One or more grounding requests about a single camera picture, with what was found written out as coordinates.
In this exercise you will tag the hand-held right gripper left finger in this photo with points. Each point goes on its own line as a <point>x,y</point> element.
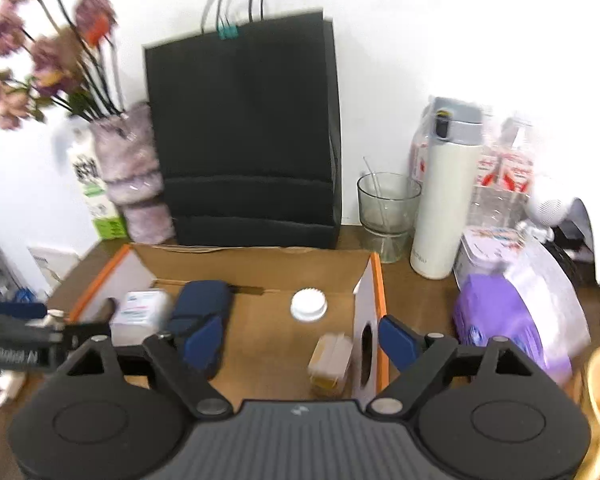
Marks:
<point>205,342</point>

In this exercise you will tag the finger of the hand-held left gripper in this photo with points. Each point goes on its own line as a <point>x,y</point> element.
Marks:
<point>15,310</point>
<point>87,332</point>

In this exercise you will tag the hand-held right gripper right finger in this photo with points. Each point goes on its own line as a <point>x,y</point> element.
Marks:
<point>397,340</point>

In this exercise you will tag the small yellow block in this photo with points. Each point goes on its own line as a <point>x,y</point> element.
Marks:
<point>330,365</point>

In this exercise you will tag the pumpkin print cardboard box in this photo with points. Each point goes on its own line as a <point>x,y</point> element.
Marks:
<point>280,270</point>

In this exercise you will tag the wooden desktop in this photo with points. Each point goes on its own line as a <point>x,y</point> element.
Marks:
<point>415,305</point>

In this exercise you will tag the navy blue case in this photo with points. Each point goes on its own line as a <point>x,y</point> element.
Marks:
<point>200,297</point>

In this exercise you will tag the white tissue pack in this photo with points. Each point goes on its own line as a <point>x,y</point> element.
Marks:
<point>137,312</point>

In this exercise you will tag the white round cap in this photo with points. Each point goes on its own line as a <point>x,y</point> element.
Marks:
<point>308,304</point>

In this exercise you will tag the purple tissue pack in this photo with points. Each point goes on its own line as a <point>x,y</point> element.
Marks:
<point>500,310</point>

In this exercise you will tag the printed tin box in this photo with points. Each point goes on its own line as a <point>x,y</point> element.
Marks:
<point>480,250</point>

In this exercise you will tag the clear glass cup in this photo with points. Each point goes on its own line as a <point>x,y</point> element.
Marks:
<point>387,210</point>

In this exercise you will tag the green white milk carton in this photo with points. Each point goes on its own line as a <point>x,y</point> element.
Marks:
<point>92,185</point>

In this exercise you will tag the white thermos bottle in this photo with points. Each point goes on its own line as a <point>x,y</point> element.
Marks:
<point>445,200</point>

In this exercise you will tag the clear glass straw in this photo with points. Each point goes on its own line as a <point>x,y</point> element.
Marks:
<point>375,180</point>

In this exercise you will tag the fuzzy pink vase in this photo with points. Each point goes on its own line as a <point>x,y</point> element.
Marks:
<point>130,170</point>

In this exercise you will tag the small white round gadget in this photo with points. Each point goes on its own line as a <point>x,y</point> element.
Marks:
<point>547,207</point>

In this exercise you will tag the black paper bag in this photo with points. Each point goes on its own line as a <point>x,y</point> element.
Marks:
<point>245,135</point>

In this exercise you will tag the dried pink flowers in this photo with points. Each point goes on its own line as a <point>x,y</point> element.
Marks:
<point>55,55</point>

